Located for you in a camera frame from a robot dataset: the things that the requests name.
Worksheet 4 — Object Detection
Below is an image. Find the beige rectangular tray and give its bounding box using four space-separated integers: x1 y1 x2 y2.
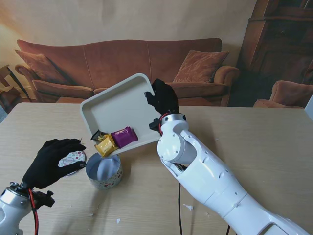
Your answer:
80 72 163 155

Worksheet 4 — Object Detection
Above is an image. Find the red black left arm cable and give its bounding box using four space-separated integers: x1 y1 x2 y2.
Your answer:
28 188 40 235

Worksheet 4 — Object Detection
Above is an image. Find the red brown armchair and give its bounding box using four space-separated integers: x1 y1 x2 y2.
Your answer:
253 80 313 109

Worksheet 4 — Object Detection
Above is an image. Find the yellow cookie packet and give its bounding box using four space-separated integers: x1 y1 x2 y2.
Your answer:
94 134 118 157

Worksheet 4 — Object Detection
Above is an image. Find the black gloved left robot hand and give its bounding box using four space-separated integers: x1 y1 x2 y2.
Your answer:
22 138 87 189

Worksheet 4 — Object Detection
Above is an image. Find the plain red sofa cushion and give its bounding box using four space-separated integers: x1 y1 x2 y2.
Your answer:
15 50 67 83

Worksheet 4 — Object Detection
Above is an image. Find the black and orange cookie packet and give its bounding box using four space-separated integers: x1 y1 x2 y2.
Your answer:
89 131 108 142

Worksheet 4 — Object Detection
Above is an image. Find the round polka dot cookie box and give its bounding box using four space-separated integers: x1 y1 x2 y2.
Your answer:
85 154 124 190

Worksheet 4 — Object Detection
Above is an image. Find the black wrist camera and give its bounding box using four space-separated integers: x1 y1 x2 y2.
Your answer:
31 190 56 209
148 118 163 133

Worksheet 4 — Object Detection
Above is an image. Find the patterned red sofa cushion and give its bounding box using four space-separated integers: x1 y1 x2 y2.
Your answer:
173 50 230 83

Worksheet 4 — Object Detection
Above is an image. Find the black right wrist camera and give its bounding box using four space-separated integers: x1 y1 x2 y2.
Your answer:
148 118 163 133

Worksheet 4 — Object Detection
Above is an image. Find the plain purple cookie packet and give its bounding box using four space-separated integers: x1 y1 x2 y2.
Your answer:
110 126 139 149

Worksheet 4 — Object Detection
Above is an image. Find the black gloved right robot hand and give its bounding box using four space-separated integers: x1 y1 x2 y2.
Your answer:
144 78 179 115

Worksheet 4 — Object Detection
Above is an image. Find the dark wooden cabinet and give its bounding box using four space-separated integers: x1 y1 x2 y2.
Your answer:
241 0 313 84

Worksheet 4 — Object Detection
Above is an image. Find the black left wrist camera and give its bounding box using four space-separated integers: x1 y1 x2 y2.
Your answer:
31 190 56 209

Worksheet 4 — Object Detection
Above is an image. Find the wooden side chair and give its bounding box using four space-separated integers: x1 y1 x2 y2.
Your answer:
0 64 32 108

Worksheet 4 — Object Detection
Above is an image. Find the red brown sofa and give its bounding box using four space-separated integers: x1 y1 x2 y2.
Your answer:
15 38 240 107

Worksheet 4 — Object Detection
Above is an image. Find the round polka dot box lid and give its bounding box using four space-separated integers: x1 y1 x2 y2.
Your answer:
57 150 87 176

